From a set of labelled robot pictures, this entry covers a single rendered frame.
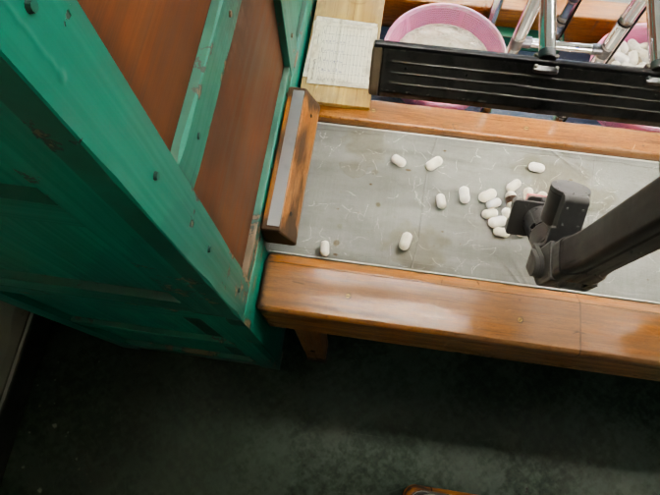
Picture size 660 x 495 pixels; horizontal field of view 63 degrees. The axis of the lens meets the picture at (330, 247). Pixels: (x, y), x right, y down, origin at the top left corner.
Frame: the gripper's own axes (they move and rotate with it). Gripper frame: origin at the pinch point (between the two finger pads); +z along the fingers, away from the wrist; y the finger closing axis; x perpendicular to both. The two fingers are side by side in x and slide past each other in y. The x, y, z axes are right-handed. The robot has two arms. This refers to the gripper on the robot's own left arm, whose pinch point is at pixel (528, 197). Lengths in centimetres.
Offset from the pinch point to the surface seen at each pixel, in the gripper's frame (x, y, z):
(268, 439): 95, 50, 15
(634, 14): -32.2, -7.4, 0.4
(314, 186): 5.6, 40.4, 5.8
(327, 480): 101, 30, 8
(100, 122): -27, 48, -60
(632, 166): -3.3, -22.9, 15.2
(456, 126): -7.0, 13.4, 16.2
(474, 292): 15.6, 7.7, -10.0
